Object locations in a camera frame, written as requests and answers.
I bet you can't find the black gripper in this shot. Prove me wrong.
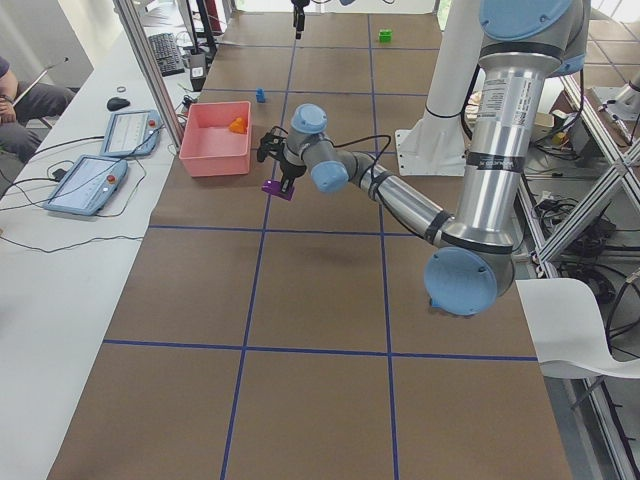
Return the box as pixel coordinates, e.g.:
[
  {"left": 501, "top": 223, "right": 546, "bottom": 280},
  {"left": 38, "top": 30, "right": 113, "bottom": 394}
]
[
  {"left": 292, "top": 0, "right": 307, "bottom": 31},
  {"left": 278, "top": 149, "right": 303, "bottom": 194}
]

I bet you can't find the purple block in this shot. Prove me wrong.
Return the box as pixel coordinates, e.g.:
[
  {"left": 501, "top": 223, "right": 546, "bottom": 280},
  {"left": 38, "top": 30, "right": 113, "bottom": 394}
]
[{"left": 261, "top": 179, "right": 295, "bottom": 201}]

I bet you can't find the orange block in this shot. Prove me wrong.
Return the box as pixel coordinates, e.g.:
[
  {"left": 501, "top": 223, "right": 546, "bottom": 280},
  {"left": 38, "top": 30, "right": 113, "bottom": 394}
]
[{"left": 228, "top": 117, "right": 248, "bottom": 134}]

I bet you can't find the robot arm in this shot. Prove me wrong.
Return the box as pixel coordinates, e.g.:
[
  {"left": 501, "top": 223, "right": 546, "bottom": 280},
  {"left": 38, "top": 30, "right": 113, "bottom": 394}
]
[{"left": 276, "top": 1, "right": 590, "bottom": 316}]

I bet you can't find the pink plastic box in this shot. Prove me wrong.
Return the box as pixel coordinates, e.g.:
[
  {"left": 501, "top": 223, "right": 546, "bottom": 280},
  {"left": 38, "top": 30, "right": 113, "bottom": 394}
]
[{"left": 179, "top": 101, "right": 252, "bottom": 177}]

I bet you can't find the green block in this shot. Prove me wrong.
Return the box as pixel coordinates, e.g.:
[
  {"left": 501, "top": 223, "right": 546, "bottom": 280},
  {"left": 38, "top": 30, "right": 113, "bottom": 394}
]
[{"left": 378, "top": 29, "right": 393, "bottom": 44}]

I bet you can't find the black keyboard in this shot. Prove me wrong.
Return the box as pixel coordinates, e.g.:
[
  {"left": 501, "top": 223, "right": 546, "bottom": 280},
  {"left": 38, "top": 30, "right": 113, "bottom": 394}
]
[{"left": 148, "top": 33, "right": 185, "bottom": 77}]

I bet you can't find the teach pendant far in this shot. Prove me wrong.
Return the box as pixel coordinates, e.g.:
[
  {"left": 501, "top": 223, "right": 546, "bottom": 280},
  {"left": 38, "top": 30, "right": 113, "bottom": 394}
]
[{"left": 100, "top": 110, "right": 163, "bottom": 158}]

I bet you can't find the teach pendant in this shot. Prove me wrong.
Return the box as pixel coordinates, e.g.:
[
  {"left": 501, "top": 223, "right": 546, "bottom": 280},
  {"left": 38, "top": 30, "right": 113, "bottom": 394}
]
[
  {"left": 100, "top": 110, "right": 163, "bottom": 158},
  {"left": 42, "top": 155, "right": 129, "bottom": 216}
]

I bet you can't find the black computer mouse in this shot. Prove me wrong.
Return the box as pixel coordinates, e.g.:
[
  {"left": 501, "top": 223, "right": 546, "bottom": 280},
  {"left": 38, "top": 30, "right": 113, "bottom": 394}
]
[{"left": 106, "top": 97, "right": 131, "bottom": 112}]

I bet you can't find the teach pendant near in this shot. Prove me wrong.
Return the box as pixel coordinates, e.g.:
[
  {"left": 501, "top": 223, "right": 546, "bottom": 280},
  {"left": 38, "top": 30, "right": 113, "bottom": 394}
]
[{"left": 42, "top": 155, "right": 129, "bottom": 216}]

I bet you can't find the seated person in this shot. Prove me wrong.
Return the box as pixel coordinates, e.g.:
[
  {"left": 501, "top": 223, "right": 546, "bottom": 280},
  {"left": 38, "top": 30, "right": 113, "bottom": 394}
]
[{"left": 1, "top": 58, "right": 75, "bottom": 164}]

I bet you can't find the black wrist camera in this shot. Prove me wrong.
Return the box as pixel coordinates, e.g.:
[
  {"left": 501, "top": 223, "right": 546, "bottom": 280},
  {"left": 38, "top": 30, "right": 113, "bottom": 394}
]
[{"left": 257, "top": 126, "right": 288, "bottom": 163}]

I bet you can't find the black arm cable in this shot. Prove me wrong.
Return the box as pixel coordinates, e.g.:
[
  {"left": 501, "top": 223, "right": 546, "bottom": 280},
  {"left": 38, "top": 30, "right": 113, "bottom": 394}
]
[{"left": 327, "top": 134, "right": 394, "bottom": 201}]

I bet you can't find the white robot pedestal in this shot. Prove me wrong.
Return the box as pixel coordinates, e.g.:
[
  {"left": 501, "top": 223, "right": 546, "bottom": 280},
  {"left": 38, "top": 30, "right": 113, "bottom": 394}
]
[{"left": 395, "top": 1, "right": 484, "bottom": 176}]

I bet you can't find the aluminium frame post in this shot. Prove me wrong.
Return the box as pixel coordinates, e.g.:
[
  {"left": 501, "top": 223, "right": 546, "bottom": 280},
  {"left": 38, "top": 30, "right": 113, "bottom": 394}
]
[{"left": 113, "top": 0, "right": 184, "bottom": 151}]

